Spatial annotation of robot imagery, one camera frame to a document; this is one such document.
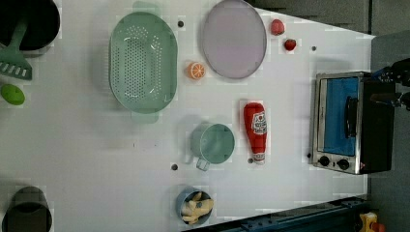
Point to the blue bowl with toy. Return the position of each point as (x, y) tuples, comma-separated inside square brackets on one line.
[(194, 206)]

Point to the green plastic colander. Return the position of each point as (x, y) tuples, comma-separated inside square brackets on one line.
[(143, 57)]

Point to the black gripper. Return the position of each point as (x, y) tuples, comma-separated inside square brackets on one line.
[(397, 73)]

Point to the green slotted spatula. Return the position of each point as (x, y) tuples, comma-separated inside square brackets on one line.
[(12, 61)]

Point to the black round pot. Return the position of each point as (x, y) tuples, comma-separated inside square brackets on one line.
[(43, 22)]

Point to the yellow red clamp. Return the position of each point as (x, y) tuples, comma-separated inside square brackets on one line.
[(370, 223)]

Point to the teal measuring cup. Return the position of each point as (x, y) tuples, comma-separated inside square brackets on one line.
[(212, 144)]

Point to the blue metal frame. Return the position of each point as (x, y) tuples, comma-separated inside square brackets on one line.
[(335, 216)]

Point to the dark grey cup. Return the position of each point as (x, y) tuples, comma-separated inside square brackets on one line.
[(27, 212)]

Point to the grey round plate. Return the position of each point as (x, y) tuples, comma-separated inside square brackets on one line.
[(234, 39)]

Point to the green lime toy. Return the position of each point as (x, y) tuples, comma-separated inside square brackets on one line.
[(12, 94)]

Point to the red strawberry toy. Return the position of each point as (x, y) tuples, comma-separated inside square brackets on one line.
[(290, 44)]

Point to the red ketchup bottle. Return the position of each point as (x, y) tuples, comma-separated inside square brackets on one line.
[(256, 128)]

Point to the orange slice toy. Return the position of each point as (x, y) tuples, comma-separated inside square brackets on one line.
[(196, 70)]

